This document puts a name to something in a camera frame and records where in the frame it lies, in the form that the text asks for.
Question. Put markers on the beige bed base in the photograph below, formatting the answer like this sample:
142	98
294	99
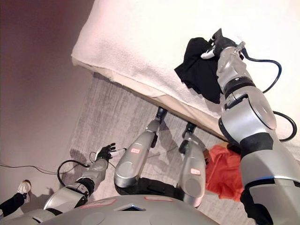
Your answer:
176	116

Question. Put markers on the white sneaker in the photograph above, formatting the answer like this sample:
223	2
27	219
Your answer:
24	186

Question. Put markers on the silver right robot leg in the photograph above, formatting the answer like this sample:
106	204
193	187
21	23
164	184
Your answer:
193	173

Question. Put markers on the silver robot leg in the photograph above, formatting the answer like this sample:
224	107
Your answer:
193	173
136	161

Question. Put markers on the white textured bed blanket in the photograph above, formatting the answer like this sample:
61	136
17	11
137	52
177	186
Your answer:
145	35

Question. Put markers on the black garment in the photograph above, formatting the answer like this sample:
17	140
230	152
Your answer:
201	72

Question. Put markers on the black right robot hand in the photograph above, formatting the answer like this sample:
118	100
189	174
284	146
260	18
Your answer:
221	43

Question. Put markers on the grey robot torso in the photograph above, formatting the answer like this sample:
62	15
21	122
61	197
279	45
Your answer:
131	213

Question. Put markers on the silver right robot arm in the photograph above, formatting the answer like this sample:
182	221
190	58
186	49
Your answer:
248	117

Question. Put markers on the grey rug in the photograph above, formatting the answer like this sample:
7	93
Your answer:
105	117

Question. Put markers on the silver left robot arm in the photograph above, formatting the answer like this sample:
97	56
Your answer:
93	173

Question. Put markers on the silver left robot leg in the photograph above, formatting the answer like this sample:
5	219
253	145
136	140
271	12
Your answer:
136	161

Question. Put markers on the orange polo shirt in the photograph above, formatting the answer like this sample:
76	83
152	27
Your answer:
222	173

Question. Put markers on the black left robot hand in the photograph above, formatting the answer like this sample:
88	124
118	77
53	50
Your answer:
105	152

